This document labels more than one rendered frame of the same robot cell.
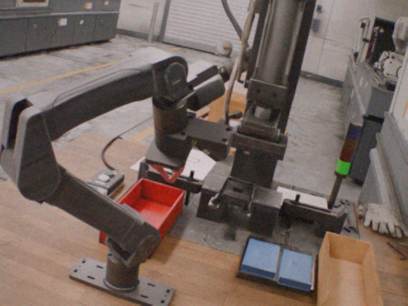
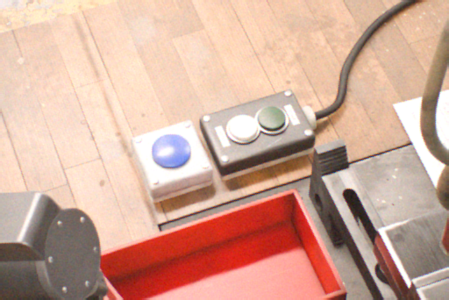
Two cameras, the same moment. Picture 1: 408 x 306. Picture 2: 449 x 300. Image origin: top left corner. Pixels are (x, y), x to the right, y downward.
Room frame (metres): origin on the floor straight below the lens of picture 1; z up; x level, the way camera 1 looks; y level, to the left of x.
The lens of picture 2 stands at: (0.67, -0.31, 1.91)
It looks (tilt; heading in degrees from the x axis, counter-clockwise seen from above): 56 degrees down; 60
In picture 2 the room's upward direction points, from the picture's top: straight up
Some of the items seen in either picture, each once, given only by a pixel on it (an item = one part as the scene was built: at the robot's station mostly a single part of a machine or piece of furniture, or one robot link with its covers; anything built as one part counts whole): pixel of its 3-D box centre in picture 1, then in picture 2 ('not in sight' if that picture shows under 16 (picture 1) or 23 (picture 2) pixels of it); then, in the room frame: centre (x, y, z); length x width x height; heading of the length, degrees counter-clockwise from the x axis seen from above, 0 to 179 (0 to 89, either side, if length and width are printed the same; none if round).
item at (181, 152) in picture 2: not in sight; (171, 153); (0.95, 0.27, 0.93); 0.04 x 0.04 x 0.02
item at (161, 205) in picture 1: (145, 214); (197, 294); (0.89, 0.12, 0.93); 0.25 x 0.12 x 0.06; 171
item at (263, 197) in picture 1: (243, 191); not in sight; (1.03, -0.11, 0.98); 0.20 x 0.10 x 0.01; 81
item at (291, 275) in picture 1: (296, 266); not in sight; (0.80, -0.24, 0.93); 0.15 x 0.07 x 0.03; 170
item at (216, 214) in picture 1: (240, 206); not in sight; (1.03, -0.11, 0.94); 0.20 x 0.10 x 0.07; 81
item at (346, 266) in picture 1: (347, 278); not in sight; (0.78, -0.36, 0.93); 0.25 x 0.13 x 0.08; 171
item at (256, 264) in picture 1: (262, 254); not in sight; (0.82, -0.16, 0.93); 0.15 x 0.07 x 0.03; 171
